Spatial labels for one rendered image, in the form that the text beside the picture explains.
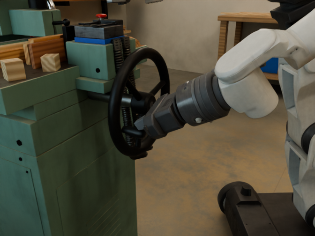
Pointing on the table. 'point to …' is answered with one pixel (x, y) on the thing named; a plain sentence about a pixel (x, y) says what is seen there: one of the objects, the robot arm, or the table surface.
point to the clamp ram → (68, 35)
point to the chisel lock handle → (62, 22)
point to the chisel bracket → (35, 22)
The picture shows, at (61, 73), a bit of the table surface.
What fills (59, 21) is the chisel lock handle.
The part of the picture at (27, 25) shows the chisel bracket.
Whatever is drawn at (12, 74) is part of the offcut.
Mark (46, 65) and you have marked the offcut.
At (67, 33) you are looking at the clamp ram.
